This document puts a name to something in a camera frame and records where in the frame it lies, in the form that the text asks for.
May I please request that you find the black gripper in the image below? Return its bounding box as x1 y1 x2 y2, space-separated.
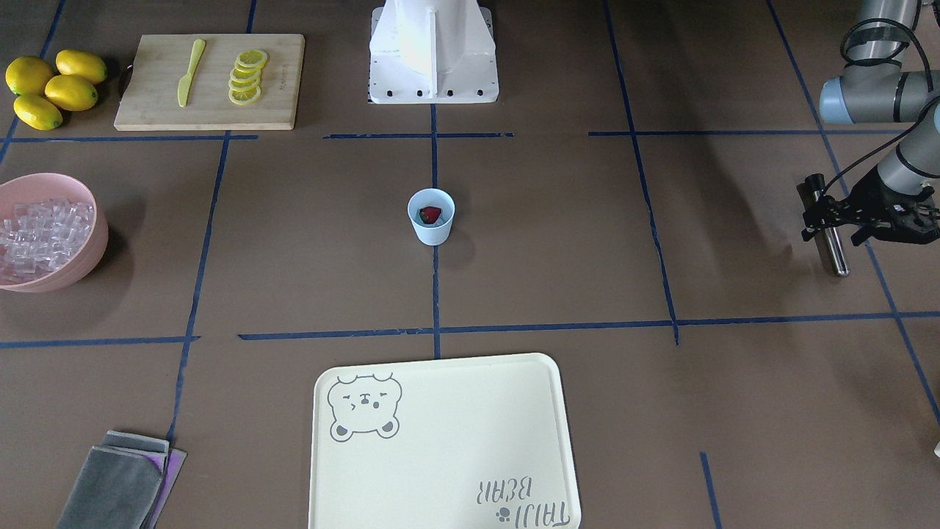
801 168 939 247

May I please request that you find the steel black muddler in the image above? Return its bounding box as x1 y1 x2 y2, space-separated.
797 173 850 278

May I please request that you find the red strawberry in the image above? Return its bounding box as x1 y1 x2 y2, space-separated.
419 206 443 226

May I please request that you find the clear ice cubes pile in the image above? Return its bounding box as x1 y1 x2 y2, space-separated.
1 198 96 284

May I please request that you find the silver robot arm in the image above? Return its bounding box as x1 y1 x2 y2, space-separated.
801 1 939 245

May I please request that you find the light blue cup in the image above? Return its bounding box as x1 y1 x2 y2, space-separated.
407 188 455 245

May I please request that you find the cream bear tray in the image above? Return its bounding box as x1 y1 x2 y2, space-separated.
308 353 583 528

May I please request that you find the lemon slices row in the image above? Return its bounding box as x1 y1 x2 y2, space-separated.
228 49 269 105

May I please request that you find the yellow plastic knife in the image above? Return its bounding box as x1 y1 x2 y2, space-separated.
176 39 207 108

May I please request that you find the wooden cutting board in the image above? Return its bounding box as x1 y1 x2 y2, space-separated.
114 34 306 132

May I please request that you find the folded grey cloth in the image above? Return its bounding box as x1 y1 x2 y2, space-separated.
56 430 187 528

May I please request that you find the yellow lemon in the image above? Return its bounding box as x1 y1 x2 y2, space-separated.
44 75 98 112
13 94 63 131
56 49 108 86
4 56 56 96

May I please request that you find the pink bowl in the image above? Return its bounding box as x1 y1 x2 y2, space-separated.
1 172 109 292

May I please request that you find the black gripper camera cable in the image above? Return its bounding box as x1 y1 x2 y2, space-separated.
821 18 940 203

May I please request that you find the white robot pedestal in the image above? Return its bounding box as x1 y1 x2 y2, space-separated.
367 1 499 104

